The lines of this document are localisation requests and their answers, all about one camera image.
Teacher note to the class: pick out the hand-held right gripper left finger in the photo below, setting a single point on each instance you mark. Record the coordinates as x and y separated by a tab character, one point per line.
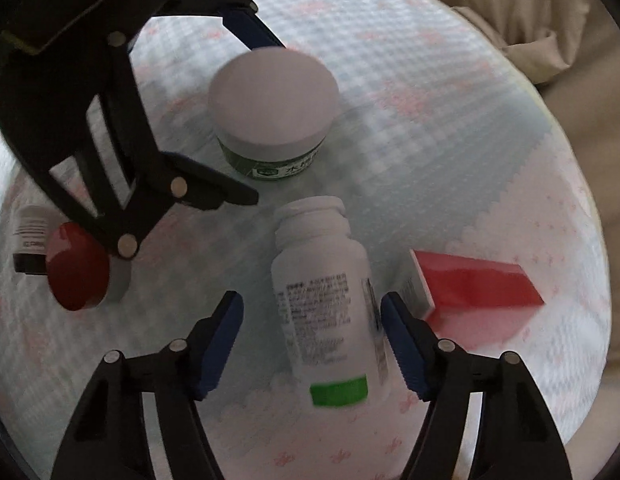
222	345

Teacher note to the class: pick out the small white tube black cap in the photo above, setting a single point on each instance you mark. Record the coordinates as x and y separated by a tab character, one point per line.
29	232

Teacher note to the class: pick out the white pill bottle green label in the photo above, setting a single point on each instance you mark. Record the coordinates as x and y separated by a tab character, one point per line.
330	280

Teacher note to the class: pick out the green jar white lid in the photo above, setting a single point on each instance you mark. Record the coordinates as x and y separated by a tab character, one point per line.
275	100

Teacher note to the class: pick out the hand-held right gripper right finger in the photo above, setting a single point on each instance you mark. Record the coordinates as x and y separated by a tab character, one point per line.
405	345

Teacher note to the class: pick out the checked pastel bed sheet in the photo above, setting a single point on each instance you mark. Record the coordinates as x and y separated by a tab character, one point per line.
415	110

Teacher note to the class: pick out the jar with red lid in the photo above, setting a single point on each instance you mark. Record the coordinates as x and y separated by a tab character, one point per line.
74	270

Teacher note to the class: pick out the red box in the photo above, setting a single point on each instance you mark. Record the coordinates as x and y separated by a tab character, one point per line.
475	280

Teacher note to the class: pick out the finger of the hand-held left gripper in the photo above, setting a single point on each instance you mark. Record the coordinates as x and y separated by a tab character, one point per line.
250	27
139	180

